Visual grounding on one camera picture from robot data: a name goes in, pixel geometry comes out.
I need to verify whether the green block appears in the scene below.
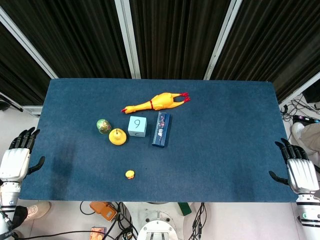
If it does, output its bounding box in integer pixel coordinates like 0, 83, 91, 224
177, 202, 192, 217

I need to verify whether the person's white shoe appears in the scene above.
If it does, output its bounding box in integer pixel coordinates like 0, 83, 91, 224
291, 122, 306, 142

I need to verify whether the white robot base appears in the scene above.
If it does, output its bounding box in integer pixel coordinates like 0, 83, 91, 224
136, 201, 179, 240

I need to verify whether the person's beige trouser leg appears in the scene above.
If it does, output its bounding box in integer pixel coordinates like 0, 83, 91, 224
299, 122, 320, 156

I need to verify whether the blue table mat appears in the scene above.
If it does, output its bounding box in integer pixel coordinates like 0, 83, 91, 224
18, 78, 298, 204

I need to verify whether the person's beige shoe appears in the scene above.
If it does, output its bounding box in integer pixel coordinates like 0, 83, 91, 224
24, 201, 52, 221

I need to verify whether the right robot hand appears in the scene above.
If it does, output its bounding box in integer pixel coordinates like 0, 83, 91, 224
268, 137, 320, 195

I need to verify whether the green patterned egg toy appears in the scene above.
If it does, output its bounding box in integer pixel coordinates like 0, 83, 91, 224
96, 118, 112, 136

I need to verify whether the black power strip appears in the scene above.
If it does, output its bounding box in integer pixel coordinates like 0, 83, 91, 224
292, 114, 320, 124

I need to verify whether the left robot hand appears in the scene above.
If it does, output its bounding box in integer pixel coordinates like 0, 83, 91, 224
0, 126, 46, 182

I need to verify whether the yellow rubber chicken toy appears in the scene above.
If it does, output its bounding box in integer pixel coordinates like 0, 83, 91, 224
120, 91, 191, 114

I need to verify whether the yellow cone-shaped toy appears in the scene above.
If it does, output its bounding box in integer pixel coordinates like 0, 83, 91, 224
108, 128, 127, 146

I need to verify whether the orange printed small box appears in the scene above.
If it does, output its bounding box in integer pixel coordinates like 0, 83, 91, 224
90, 226, 107, 240

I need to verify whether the dark blue patterned box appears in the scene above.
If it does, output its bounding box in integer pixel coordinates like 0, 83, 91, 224
151, 111, 172, 149

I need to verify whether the black curtain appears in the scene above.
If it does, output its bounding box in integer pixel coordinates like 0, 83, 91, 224
0, 0, 320, 106

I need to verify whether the orange control pendant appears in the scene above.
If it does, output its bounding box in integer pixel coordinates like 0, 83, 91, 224
89, 201, 118, 222

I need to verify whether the light blue number cube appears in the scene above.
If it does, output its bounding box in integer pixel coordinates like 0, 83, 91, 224
127, 115, 148, 138

